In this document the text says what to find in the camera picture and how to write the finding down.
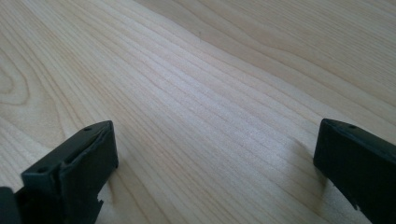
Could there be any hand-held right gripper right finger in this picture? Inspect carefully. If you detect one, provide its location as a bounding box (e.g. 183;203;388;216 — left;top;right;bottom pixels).
313;118;396;224

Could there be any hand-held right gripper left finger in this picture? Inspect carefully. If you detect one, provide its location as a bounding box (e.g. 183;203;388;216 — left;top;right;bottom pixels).
14;119;120;224

